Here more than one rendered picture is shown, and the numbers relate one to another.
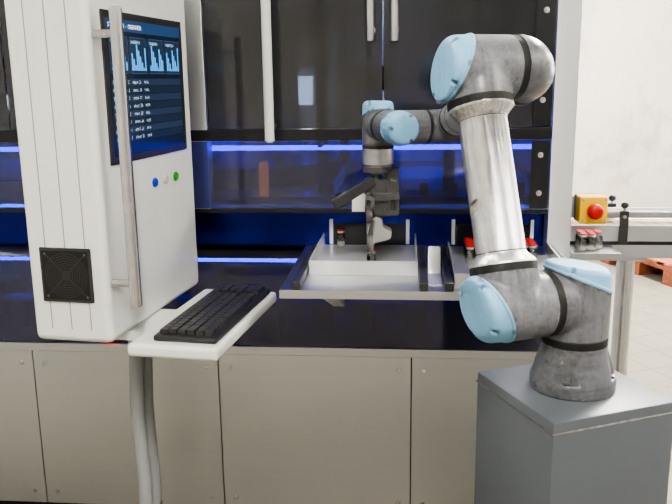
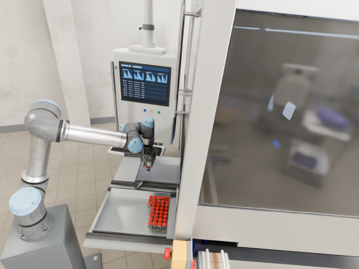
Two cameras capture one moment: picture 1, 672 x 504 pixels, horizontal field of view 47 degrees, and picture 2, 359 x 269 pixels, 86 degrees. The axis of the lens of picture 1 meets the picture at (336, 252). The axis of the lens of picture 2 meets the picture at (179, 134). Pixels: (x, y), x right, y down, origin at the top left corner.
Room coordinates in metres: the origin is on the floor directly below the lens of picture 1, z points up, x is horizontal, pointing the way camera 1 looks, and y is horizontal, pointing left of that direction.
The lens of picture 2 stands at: (1.94, -1.08, 1.77)
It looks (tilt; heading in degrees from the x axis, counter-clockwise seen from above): 30 degrees down; 84
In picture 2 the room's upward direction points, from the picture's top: 6 degrees clockwise
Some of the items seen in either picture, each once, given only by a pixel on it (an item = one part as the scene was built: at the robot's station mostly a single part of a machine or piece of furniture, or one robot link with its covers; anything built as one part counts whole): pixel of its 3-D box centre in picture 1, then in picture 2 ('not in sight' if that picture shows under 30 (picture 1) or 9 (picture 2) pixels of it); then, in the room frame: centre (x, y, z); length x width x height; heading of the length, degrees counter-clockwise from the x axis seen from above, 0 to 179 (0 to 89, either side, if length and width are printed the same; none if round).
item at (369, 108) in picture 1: (378, 124); (147, 127); (1.86, -0.10, 1.23); 0.09 x 0.08 x 0.11; 19
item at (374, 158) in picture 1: (377, 157); (148, 139); (1.86, -0.10, 1.15); 0.08 x 0.08 x 0.05
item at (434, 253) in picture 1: (434, 265); (130, 184); (1.77, -0.23, 0.91); 0.14 x 0.03 x 0.06; 174
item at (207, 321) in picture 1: (217, 309); (137, 148); (1.74, 0.28, 0.82); 0.40 x 0.14 x 0.02; 168
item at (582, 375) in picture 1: (573, 359); (34, 221); (1.32, -0.43, 0.84); 0.15 x 0.15 x 0.10
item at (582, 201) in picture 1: (590, 208); (180, 254); (2.03, -0.68, 0.99); 0.08 x 0.07 x 0.07; 175
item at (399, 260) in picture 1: (366, 252); (164, 169); (1.97, -0.08, 0.90); 0.34 x 0.26 x 0.04; 175
